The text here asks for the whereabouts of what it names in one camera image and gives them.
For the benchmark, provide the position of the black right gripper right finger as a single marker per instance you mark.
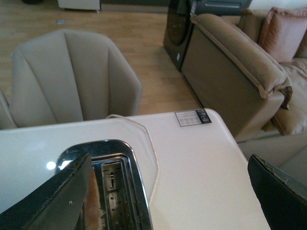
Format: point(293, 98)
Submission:
point(282, 198)

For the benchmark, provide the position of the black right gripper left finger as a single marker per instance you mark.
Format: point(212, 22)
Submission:
point(56, 204)

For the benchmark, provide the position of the slice of brown bread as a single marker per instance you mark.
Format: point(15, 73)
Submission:
point(91, 205)

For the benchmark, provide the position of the white and chrome toaster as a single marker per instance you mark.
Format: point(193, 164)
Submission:
point(122, 199)

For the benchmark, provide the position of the tan sofa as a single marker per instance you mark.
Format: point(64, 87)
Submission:
point(262, 101)

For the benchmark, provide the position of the beige chair on left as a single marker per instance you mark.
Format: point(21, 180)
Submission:
point(6, 121)

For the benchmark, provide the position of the beige chair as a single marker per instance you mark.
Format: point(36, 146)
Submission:
point(71, 76)
point(6, 121)

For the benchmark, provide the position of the black and white table sticker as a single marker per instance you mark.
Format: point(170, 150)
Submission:
point(192, 117)

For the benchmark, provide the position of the beige chair on right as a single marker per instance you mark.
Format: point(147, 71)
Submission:
point(71, 76)

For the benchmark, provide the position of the pink cushion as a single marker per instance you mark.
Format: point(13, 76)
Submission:
point(282, 33)

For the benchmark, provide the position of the dark glossy cabinet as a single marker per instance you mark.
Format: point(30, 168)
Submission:
point(179, 26)

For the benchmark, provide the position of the white low cabinet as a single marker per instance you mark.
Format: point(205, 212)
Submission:
point(90, 5)

